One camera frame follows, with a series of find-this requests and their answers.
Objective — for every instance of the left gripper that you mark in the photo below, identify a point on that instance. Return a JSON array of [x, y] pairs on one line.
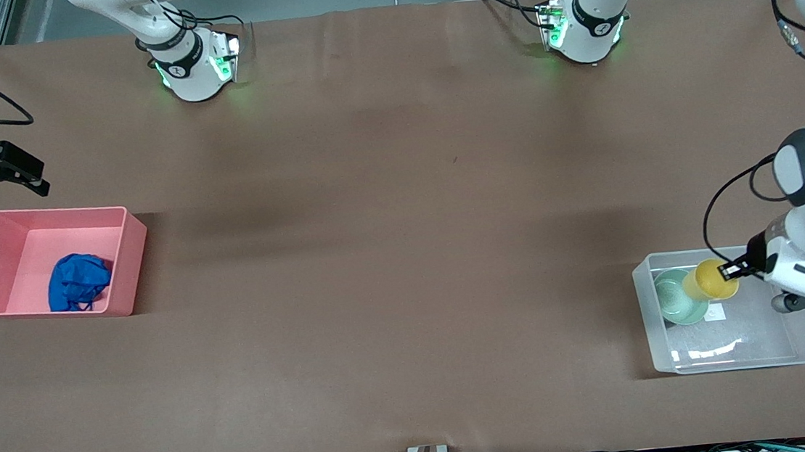
[[755, 251]]

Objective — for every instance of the yellow plastic cup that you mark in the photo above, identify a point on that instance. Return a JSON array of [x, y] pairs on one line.
[[707, 281]]

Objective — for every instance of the pale green bowl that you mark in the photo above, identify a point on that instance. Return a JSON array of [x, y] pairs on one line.
[[671, 301]]

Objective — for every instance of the blue cloth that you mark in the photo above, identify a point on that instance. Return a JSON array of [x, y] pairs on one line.
[[76, 284]]

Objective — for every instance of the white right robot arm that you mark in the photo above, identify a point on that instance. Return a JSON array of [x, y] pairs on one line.
[[188, 70]]

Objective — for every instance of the white square label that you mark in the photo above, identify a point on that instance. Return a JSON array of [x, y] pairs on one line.
[[717, 313]]

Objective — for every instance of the clear plastic bin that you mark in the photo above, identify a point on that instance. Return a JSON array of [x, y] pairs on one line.
[[748, 341]]

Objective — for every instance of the pink plastic bin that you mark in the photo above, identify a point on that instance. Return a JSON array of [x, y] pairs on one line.
[[19, 259]]

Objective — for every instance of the brown table cover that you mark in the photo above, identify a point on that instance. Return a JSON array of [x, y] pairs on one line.
[[382, 330]]

